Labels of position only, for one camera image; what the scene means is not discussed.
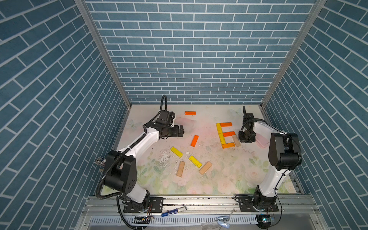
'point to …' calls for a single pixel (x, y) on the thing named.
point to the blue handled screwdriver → (171, 212)
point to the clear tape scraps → (224, 221)
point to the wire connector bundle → (143, 220)
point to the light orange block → (228, 145)
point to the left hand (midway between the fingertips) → (181, 132)
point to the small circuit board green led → (264, 221)
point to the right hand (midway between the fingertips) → (244, 140)
